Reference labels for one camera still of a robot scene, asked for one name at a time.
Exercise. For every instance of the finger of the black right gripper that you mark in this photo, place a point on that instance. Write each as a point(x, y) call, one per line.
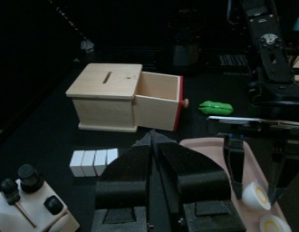
point(281, 178)
point(234, 163)

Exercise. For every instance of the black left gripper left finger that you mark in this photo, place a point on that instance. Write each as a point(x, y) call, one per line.
point(122, 178)

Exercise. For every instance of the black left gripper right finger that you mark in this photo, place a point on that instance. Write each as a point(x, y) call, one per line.
point(197, 178)

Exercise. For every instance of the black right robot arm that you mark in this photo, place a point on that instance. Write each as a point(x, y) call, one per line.
point(272, 60)

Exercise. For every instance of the toy egg half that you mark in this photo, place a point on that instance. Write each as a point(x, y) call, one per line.
point(273, 224)
point(256, 196)

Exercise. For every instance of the wooden drawer with red front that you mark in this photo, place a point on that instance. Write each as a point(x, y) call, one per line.
point(158, 102)

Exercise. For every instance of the pink plastic tray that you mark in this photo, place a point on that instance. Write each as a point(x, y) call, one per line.
point(252, 169)

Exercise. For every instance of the green toy pea pod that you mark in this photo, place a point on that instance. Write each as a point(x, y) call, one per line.
point(216, 108)

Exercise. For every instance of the white toy with black knobs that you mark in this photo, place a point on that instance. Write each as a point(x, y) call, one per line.
point(29, 208)

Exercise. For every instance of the wooden box with slot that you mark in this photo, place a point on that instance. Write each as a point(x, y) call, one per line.
point(104, 99)

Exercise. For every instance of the grey background box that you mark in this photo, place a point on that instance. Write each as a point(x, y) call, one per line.
point(185, 54)

